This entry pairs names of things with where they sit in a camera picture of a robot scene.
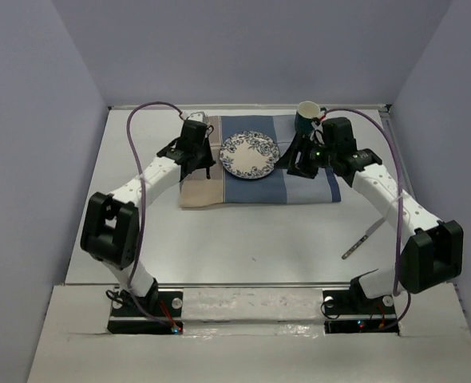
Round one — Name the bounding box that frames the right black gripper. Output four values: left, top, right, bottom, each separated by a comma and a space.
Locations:
273, 132, 337, 180

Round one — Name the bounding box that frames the blue beige checked cloth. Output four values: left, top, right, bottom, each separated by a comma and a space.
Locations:
179, 115, 342, 209

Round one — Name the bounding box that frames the blue floral ceramic plate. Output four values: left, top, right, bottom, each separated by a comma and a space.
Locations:
219, 131, 280, 180

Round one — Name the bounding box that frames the green white ceramic mug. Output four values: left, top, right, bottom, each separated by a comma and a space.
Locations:
295, 101, 327, 135

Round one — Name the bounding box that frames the silver table knife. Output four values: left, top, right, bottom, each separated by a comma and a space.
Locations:
341, 219, 383, 260

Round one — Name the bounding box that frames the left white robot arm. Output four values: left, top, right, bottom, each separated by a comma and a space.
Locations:
80, 113, 215, 316

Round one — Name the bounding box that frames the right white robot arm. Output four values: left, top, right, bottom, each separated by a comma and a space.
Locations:
275, 116, 464, 314

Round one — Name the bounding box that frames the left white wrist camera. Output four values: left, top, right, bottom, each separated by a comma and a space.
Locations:
180, 111, 208, 124

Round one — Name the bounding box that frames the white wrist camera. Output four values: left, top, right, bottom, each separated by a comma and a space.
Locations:
180, 111, 208, 124
310, 113, 326, 144

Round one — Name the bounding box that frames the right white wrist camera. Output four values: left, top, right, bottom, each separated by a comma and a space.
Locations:
310, 113, 326, 144

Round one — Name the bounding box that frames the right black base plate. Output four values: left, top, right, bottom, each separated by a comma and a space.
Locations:
320, 289, 398, 334

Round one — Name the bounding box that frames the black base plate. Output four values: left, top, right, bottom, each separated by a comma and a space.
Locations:
320, 289, 398, 334
105, 286, 184, 335

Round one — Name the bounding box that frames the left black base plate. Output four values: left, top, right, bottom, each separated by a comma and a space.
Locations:
105, 286, 184, 335

